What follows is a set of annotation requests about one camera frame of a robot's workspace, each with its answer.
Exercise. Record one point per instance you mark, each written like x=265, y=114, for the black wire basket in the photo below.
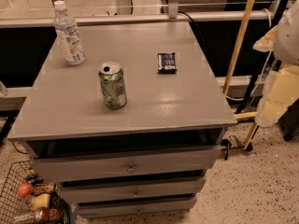
x=19, y=172

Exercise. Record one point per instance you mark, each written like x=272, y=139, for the top grey drawer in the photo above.
x=130, y=163

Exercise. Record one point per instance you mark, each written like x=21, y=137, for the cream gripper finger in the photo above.
x=266, y=43
x=281, y=90

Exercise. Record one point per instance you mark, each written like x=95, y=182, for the black stand pole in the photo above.
x=263, y=58

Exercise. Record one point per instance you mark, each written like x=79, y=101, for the grey drawer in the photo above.
x=130, y=163
x=123, y=209
x=132, y=190

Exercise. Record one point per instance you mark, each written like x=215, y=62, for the clear plastic water bottle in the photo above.
x=68, y=34

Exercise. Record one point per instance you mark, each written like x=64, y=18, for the grey drawer cabinet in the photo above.
x=65, y=114

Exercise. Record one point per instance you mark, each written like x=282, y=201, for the red round fruit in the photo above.
x=25, y=189

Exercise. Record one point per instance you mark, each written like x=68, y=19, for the bottom grey drawer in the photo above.
x=123, y=209

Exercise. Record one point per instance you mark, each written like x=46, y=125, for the red sauce bottle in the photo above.
x=39, y=216

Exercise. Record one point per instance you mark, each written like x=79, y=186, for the middle grey drawer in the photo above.
x=132, y=190

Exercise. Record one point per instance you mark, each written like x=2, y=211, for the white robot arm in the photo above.
x=286, y=42

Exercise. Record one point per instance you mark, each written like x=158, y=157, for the brown snack packet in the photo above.
x=42, y=188

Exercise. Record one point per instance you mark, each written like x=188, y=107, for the dark blue snack packet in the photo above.
x=167, y=63

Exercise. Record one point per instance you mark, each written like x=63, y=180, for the grey metal rail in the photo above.
x=127, y=19

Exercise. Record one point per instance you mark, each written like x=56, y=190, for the green soda can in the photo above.
x=112, y=84

